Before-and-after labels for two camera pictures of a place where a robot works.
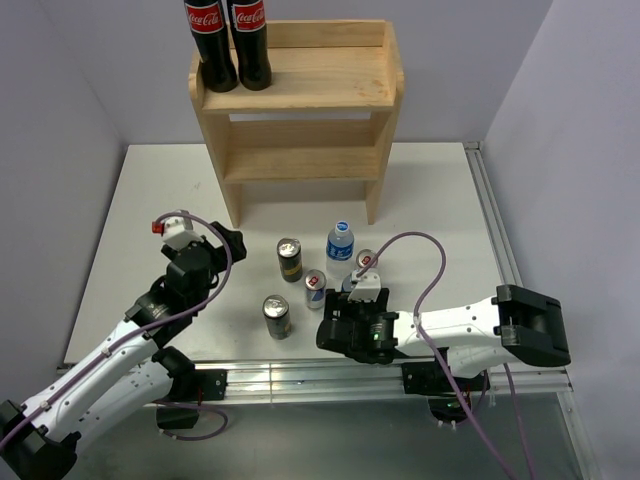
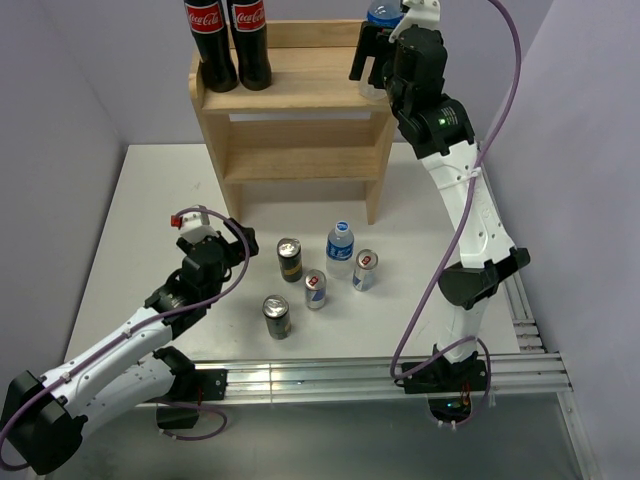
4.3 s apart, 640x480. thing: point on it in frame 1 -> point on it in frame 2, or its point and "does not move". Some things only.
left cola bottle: [206, 24] does not move
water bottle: [340, 251] does not move
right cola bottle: [247, 19] does not move
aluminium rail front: [366, 383] does not move
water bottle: [347, 284] -> [384, 14]
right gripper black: [329, 325] -> [377, 56]
